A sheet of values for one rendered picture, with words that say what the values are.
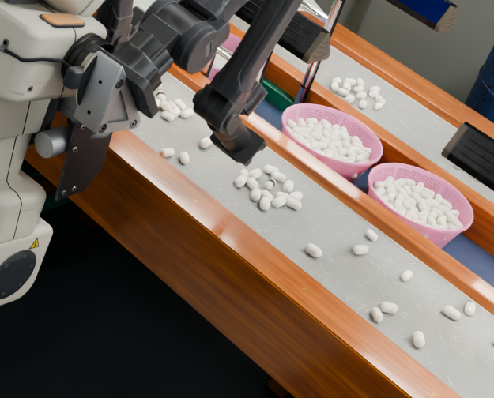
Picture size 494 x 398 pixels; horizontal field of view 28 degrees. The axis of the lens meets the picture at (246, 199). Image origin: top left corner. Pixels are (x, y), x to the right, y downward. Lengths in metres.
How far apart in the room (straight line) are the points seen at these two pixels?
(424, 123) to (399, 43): 1.97
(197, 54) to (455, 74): 3.22
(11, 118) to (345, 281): 0.79
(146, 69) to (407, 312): 0.84
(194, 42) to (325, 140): 1.05
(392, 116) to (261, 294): 0.99
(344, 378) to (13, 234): 0.65
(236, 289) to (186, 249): 0.14
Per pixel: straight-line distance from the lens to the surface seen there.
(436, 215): 2.39
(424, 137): 2.73
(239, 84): 1.79
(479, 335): 2.08
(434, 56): 4.68
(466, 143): 1.94
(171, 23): 1.51
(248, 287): 1.93
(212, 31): 1.50
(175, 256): 2.04
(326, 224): 2.17
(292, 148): 2.34
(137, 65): 1.45
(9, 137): 1.62
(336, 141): 2.50
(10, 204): 1.65
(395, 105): 2.83
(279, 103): 2.69
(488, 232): 2.48
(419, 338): 1.94
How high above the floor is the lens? 1.86
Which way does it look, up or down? 32 degrees down
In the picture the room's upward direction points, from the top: 21 degrees clockwise
